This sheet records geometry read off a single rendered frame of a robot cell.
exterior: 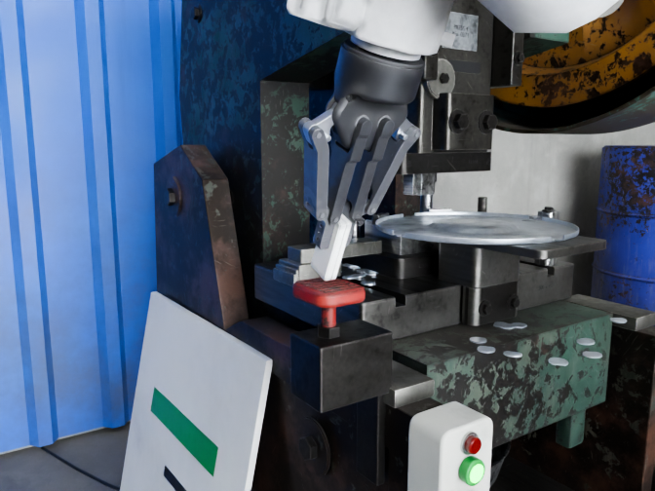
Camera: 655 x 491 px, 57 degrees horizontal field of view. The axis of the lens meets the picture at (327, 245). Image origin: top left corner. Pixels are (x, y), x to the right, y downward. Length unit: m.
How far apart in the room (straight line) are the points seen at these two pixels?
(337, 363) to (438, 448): 0.13
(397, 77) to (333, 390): 0.32
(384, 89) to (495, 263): 0.43
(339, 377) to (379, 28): 0.34
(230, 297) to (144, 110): 1.00
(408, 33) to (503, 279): 0.49
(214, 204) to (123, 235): 0.89
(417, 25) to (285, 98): 0.57
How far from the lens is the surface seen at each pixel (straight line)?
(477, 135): 0.93
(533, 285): 1.01
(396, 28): 0.50
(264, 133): 1.03
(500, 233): 0.87
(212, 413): 1.07
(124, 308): 1.99
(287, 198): 1.06
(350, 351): 0.63
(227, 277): 1.07
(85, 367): 2.02
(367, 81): 0.52
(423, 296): 0.84
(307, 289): 0.62
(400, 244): 0.93
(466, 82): 0.96
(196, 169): 1.11
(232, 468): 1.01
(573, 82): 1.22
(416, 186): 0.98
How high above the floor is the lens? 0.91
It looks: 10 degrees down
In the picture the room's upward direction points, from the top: straight up
